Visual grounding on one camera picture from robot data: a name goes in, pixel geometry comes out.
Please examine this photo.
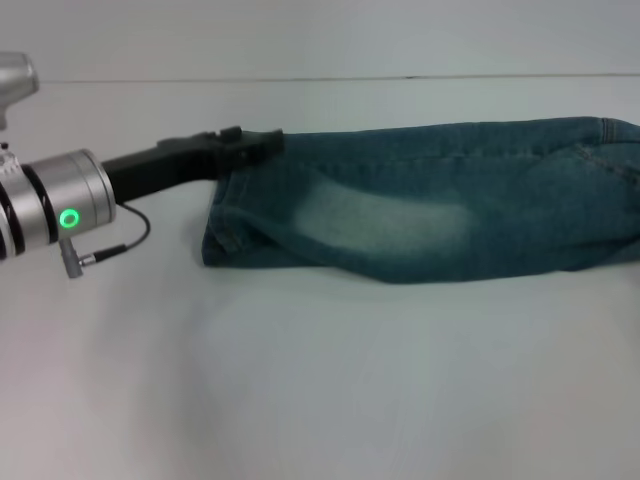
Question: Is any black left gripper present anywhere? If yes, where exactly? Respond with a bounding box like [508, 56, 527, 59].
[101, 126, 287, 205]

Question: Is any blue denim shorts basketball print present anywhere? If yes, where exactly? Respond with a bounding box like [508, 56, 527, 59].
[201, 116, 640, 287]

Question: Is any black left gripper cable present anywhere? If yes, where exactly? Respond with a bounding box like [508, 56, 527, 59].
[59, 201, 152, 279]

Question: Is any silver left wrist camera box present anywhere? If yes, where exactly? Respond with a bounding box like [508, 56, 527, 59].
[0, 51, 41, 132]

